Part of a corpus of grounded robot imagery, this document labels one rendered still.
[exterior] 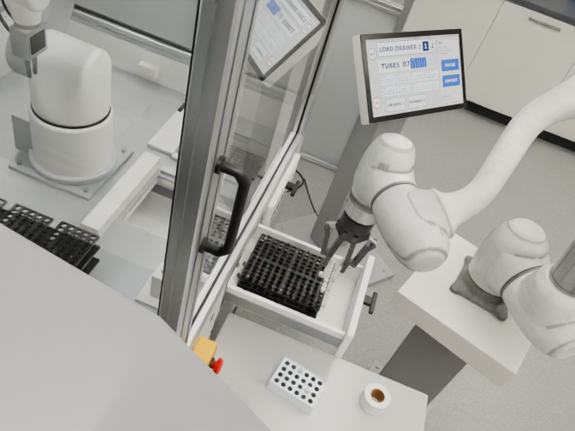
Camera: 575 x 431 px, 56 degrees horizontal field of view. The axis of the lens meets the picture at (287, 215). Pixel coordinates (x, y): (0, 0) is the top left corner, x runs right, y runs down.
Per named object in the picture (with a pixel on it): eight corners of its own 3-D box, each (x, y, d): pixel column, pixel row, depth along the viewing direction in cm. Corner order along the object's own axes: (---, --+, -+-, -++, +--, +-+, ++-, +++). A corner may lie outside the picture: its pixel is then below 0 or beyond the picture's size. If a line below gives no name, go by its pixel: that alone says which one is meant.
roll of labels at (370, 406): (390, 405, 140) (396, 398, 138) (373, 421, 136) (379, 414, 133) (370, 385, 143) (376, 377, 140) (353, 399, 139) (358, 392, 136)
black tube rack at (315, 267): (328, 276, 156) (335, 262, 151) (312, 324, 143) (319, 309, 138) (257, 247, 157) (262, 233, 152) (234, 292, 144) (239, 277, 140)
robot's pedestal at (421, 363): (431, 407, 231) (529, 304, 178) (399, 460, 211) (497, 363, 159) (374, 361, 240) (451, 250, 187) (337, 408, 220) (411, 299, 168)
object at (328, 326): (357, 278, 158) (364, 265, 154) (336, 348, 140) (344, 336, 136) (231, 227, 161) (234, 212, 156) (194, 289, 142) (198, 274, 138)
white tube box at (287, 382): (323, 388, 139) (327, 381, 136) (309, 415, 133) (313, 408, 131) (281, 363, 141) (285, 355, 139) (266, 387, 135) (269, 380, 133)
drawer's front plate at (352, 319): (362, 280, 160) (375, 256, 153) (340, 359, 140) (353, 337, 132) (357, 277, 161) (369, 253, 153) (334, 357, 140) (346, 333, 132)
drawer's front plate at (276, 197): (293, 178, 185) (300, 153, 177) (265, 233, 164) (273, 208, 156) (287, 176, 185) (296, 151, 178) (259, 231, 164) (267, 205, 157)
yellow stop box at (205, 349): (216, 359, 129) (221, 343, 124) (204, 385, 124) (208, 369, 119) (196, 351, 129) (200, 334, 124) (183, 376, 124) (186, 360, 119)
